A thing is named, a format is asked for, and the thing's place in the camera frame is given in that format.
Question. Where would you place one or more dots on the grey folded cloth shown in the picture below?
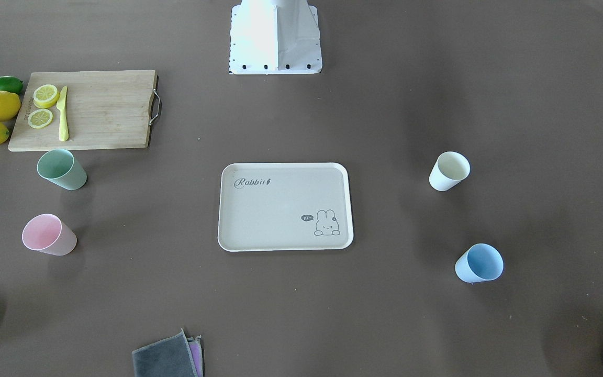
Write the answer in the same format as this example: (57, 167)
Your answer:
(167, 357)

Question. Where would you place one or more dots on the lemon slice lower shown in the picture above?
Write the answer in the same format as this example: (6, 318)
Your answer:
(40, 118)

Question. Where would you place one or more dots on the green cup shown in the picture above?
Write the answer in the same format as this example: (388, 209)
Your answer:
(62, 168)

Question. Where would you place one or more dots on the beige rabbit tray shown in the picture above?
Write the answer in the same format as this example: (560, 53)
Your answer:
(285, 206)

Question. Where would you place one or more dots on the green lime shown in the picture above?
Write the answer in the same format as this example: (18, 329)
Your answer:
(11, 84)

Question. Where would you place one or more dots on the blue cup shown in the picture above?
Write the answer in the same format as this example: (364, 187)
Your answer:
(481, 262)

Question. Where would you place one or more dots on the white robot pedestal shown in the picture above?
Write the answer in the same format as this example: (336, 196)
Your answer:
(274, 37)

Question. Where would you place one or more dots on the purple cloth underneath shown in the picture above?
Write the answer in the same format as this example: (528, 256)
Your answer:
(196, 348)

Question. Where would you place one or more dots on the lemon half upper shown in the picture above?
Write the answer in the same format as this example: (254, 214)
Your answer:
(45, 96)

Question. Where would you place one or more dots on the white cup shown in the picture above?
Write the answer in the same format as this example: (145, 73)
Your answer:
(449, 169)

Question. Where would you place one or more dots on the pink cup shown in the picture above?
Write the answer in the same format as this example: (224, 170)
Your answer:
(48, 234)

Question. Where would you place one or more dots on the yellow lemon upper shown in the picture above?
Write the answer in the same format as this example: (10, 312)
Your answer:
(9, 105)

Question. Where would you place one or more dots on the wooden cutting board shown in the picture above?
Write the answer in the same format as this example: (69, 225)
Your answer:
(104, 109)

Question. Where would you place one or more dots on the yellow plastic knife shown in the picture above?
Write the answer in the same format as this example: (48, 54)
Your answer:
(63, 129)

